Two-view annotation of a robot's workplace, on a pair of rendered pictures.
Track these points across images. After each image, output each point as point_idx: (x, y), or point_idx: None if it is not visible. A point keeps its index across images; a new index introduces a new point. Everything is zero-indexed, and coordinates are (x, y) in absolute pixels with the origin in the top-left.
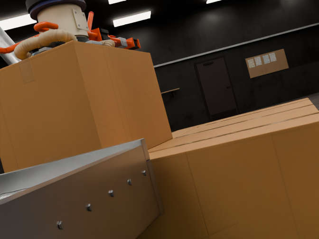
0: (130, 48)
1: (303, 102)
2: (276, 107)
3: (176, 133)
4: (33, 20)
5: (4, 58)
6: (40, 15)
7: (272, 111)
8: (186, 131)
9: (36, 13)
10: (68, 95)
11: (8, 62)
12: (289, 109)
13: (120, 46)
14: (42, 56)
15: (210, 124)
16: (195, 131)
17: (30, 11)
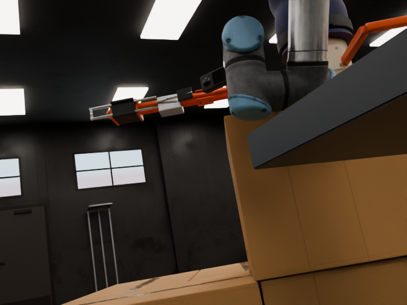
0: (135, 119)
1: (182, 273)
2: (149, 280)
3: (166, 286)
4: (332, 31)
5: (328, 6)
6: (347, 46)
7: (201, 271)
8: (172, 284)
9: (345, 38)
10: None
11: (328, 18)
12: (234, 264)
13: (180, 112)
14: None
15: (155, 284)
16: (211, 275)
17: (349, 31)
